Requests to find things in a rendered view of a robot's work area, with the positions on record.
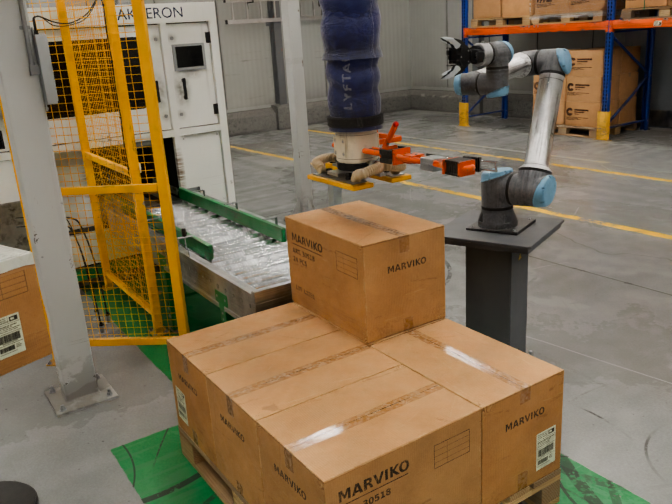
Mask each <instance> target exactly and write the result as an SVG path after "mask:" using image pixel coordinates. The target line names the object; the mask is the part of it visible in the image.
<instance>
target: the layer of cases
mask: <svg viewBox="0 0 672 504"><path fill-rule="evenodd" d="M166 343H167V349H168V356H169V363H170V369H171V376H172V383H173V389H174V396H175V403H176V409H177V416H178V423H179V425H180V426H181V427H182V428H183V430H184V431H185V432H186V433H187V434H188V435H189V436H190V437H191V439H192V440H193V441H194V442H195V443H196V444H197V445H198V447H199V448H200V449H201V450H202V451H203V452H204V453H205V455H206V456H207V457H208V458H209V459H210V460H211V461H212V462H213V464H214V465H215V466H216V467H217V468H218V469H219V470H220V472H221V473H222V474H223V475H224V476H225V477H226V478H227V479H228V481H229V482H230V483H231V484H232V485H233V486H234V487H235V489H236V490H237V491H238V492H239V493H240V494H241V495H242V496H243V498H244V499H245V500H246V501H247V502H248V503H249V504H498V503H500V502H502V501H503V500H505V499H507V498H508V497H510V496H512V495H514V494H515V493H517V492H519V491H521V490H522V489H524V488H526V487H528V486H529V485H531V484H533V483H535V482H536V481H538V480H540V479H542V478H543V477H545V476H547V475H549V474H550V473H552V472H554V471H555V470H557V469H559V468H560V452H561V430H562V407H563V385H564V370H563V369H561V368H559V367H556V366H554V365H552V364H550V363H547V362H545V361H543V360H540V359H538V358H536V357H534V356H531V355H529V354H527V353H524V352H522V351H520V350H518V349H515V348H513V347H511V346H508V345H506V344H504V343H502V342H499V341H497V340H495V339H492V338H490V337H488V336H486V335H483V334H481V333H479V332H476V331H474V330H472V329H470V328H467V327H465V326H463V325H461V324H458V323H456V322H454V321H451V320H449V319H446V318H442V319H439V320H436V321H433V322H430V323H427V324H424V325H421V326H418V327H416V328H413V329H410V330H407V331H404V332H401V333H398V334H395V335H392V336H389V337H386V338H384V339H381V340H378V341H375V342H372V343H369V344H367V343H365V342H363V341H361V340H360V339H358V338H356V337H355V336H353V335H351V334H349V333H348V332H346V331H344V330H343V329H341V328H339V327H337V326H336V325H334V324H332V323H331V322H329V321H327V320H325V319H324V318H322V317H320V316H318V315H317V314H315V313H313V312H312V311H310V310H308V309H306V308H305V307H303V306H301V305H300V304H298V303H296V302H292V303H288V304H284V305H281V306H278V307H274V308H271V309H268V310H264V311H261V312H257V313H254V314H251V315H247V316H244V317H241V318H237V319H234V320H231V321H227V322H224V323H221V324H217V325H214V326H210V327H207V328H204V329H200V330H197V331H194V332H190V333H187V334H184V335H180V336H177V337H173V338H170V339H167V340H166Z"/></svg>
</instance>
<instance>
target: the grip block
mask: <svg viewBox="0 0 672 504"><path fill-rule="evenodd" d="M406 152H407V153H410V152H411V148H410V147H405V146H398V145H391V146H385V147H380V149H379V153H380V163H386V164H392V163H393V165H399V164H404V163H403V162H405V161H401V160H397V159H396V155H397V154H401V155H404V154H405V153H406Z"/></svg>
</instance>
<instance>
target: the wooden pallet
mask: <svg viewBox="0 0 672 504"><path fill-rule="evenodd" d="M178 428H179V433H180V440H181V447H182V453H183V455H184V456H185V457H186V458H187V459H188V461H189V462H190V463H191V464H192V465H193V467H194V468H195V469H196V470H197V472H198V473H199V474H200V475H201V476H202V478H203V479H204V480H205V481H206V482H207V484H208V485H209V486H210V487H211V488H212V490H213V491H214V492H215V493H216V495H217V496H218V497H219V498H220V499H221V501H222V502H223V503H224V504H249V503H248V502H247V501H246V500H245V499H244V498H243V496H242V495H241V494H240V493H239V492H238V491H237V490H236V489H235V487H234V486H233V485H232V484H231V483H230V482H229V481H228V479H227V478H226V477H225V476H224V475H223V474H222V473H221V472H220V470H219V469H218V468H217V467H216V466H215V465H214V464H213V462H212V461H211V460H210V459H209V458H208V457H207V456H206V455H205V453H204V452H203V451H202V450H201V449H200V448H199V447H198V445H197V444H196V443H195V442H194V441H193V440H192V439H191V437H190V436H189V435H188V434H187V433H186V432H185V431H184V430H183V428H182V427H181V426H180V425H179V424H178ZM560 473H561V468H559V469H557V470H555V471H554V472H552V473H550V474H549V475H547V476H545V477H543V478H542V479H540V480H538V481H536V482H535V483H533V484H531V485H529V486H528V487H526V488H524V489H522V490H521V491H519V492H517V493H515V494H514V495H512V496H510V497H508V498H507V499H505V500H503V501H502V502H500V503H498V504H518V503H519V502H521V501H525V502H526V503H528V504H556V503H557V502H559V494H560V475H561V474H560Z"/></svg>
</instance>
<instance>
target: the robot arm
mask: <svg viewBox="0 0 672 504"><path fill-rule="evenodd" d="M441 39H442V40H441V41H442V42H443V43H446V44H449V45H450V46H451V47H449V49H448V50H447V51H446V55H449V56H448V60H449V64H455V65H446V66H453V67H452V68H451V69H450V70H448V71H446V72H444V73H443V74H442V76H443V77H442V78H441V79H449V78H451V77H454V76H455V78H454V83H453V85H454V91H455V93H456V94H457V95H461V96H463V95H486V97H487V98H495V97H502V96H506V95H508V93H509V79H512V78H514V77H516V78H523V77H527V76H533V75H539V83H538V88H537V94H536V100H535V105H534V111H533V116H532V122H531V128H530V133H529V139H528V145H527V150H526V156H525V161H524V164H523V165H522V166H521V167H519V170H518V173H513V169H512V168H510V167H503V168H502V167H501V168H497V170H498V172H491V171H484V172H482V174H481V208H482V209H481V213H480V215H479V218H478V226H479V227H480V228H484V229H491V230H501V229H509V228H513V227H515V226H517V225H518V219H517V217H516V214H515V212H514V209H513V205H517V206H528V207H536V208H537V207H547V206H548V205H550V204H551V202H552V201H553V199H554V196H555V193H556V186H557V185H556V181H555V180H556V179H555V177H554V176H553V175H552V171H551V170H550V169H549V162H550V156H551V150H552V145H553V139H554V133H555V128H556V122H557V116H558V110H559V105H560V99H561V93H562V88H563V82H564V79H565V75H566V74H569V73H570V72H571V69H572V59H571V55H570V53H569V51H568V50H567V49H565V48H557V49H542V50H530V51H524V52H519V53H516V54H514V50H513V47H512V45H511V44H510V43H509V42H507V41H495V42H484V41H481V43H476V44H474V45H473V46H472V47H471V48H469V47H468V46H467V45H465V43H464V42H463V41H462V40H459V39H455V38H451V37H441ZM470 63H472V64H473V65H474V66H477V67H479V66H486V67H485V68H482V69H480V70H477V71H472V72H469V73H462V72H463V71H464V70H465V68H466V67H467V66H468V65H469V64H470Z"/></svg>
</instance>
